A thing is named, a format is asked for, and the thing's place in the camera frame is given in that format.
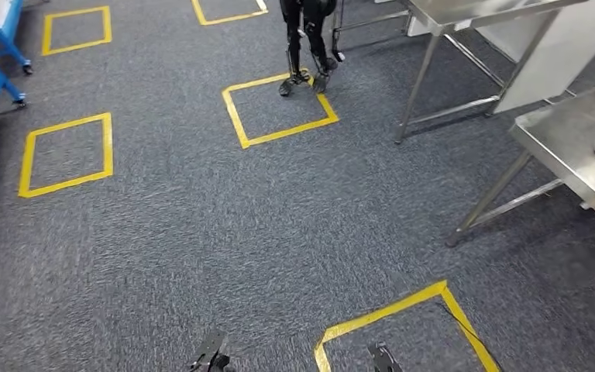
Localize yellow floor tape square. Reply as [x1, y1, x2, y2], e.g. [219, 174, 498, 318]
[314, 279, 501, 372]

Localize black humanoid robot legs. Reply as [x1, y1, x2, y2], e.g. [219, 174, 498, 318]
[278, 0, 347, 98]

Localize black robot left foot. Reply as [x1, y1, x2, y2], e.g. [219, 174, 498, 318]
[188, 328, 234, 372]

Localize black robot foot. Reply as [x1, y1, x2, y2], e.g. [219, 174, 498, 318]
[366, 341, 404, 372]
[188, 328, 234, 372]

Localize black robot right foot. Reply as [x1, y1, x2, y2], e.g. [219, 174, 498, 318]
[366, 341, 404, 372]

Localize stainless steel table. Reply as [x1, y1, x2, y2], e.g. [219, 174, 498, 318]
[330, 0, 591, 146]
[443, 77, 595, 249]

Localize white cabinet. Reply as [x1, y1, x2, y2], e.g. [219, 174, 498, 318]
[474, 10, 595, 115]

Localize thin black cable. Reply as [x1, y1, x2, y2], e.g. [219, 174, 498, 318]
[439, 301, 501, 372]

